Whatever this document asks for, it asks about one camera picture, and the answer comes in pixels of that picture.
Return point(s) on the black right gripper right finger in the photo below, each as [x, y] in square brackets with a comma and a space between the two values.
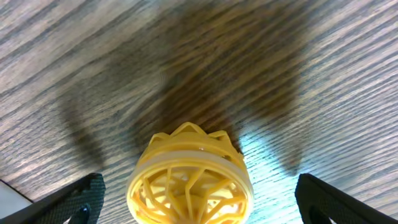
[320, 202]

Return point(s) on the yellow wheel-shaped toy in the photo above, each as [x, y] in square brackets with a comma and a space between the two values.
[190, 176]

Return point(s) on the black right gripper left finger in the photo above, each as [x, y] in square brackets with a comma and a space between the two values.
[79, 202]

